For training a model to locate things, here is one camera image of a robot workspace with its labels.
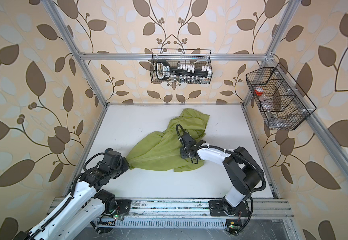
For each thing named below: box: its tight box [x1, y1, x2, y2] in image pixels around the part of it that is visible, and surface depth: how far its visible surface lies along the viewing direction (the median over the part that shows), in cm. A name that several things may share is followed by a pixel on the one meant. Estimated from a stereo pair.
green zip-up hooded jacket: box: [126, 108, 210, 173], surface depth 90 cm
